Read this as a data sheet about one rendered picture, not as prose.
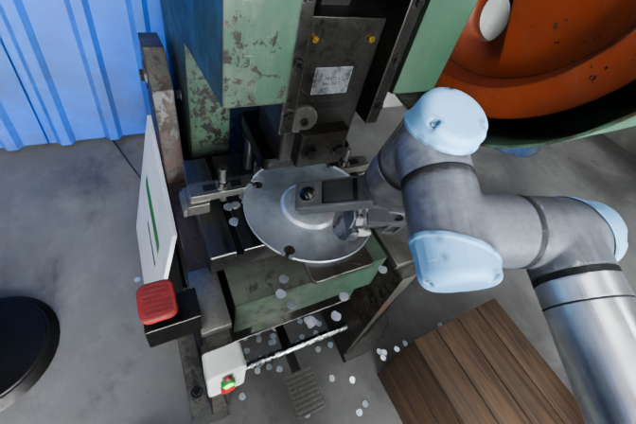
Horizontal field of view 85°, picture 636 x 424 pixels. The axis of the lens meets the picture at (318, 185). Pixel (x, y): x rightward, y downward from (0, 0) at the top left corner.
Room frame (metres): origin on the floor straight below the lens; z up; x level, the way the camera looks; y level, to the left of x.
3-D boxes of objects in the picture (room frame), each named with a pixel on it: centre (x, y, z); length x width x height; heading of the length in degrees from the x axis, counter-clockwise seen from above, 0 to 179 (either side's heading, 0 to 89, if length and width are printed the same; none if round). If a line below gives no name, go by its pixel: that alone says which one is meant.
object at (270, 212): (0.50, 0.00, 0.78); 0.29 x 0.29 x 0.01
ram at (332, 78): (0.57, 0.05, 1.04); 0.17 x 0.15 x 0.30; 37
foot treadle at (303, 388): (0.50, 0.00, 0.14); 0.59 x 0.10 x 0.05; 37
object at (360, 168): (0.71, -0.06, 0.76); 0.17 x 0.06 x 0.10; 127
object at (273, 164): (0.61, 0.08, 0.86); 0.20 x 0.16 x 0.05; 127
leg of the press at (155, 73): (0.56, 0.38, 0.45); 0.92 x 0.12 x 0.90; 37
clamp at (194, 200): (0.50, 0.21, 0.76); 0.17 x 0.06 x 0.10; 127
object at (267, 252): (0.60, 0.08, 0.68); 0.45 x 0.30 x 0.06; 127
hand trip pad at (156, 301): (0.22, 0.21, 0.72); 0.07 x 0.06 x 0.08; 37
